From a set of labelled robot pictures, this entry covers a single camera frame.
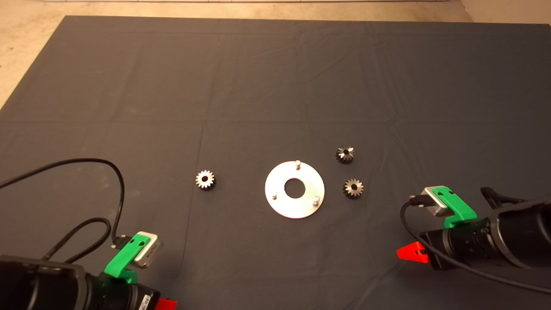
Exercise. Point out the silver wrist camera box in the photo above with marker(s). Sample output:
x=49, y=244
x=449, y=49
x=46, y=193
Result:
x=150, y=254
x=429, y=200

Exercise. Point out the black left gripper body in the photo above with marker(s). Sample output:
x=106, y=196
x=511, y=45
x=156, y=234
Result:
x=125, y=297

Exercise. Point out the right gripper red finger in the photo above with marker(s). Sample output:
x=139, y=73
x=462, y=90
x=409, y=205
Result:
x=413, y=253

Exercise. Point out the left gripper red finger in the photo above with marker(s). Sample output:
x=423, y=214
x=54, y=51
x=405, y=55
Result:
x=165, y=305

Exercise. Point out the round metal carrier plate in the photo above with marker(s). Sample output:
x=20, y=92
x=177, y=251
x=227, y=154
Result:
x=301, y=209

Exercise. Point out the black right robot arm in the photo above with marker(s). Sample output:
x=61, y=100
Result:
x=521, y=232

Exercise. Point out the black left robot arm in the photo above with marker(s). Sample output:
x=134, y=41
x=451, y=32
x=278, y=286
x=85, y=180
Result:
x=34, y=288

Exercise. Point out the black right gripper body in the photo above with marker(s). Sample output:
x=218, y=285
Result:
x=460, y=245

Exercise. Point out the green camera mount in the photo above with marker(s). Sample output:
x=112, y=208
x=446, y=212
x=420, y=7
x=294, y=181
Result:
x=122, y=262
x=460, y=211

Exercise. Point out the steel planetary gear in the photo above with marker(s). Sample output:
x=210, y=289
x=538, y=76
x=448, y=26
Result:
x=200, y=181
x=344, y=159
x=359, y=192

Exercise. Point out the dark grey table cloth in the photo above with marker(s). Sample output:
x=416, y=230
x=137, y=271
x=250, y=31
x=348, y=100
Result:
x=258, y=86

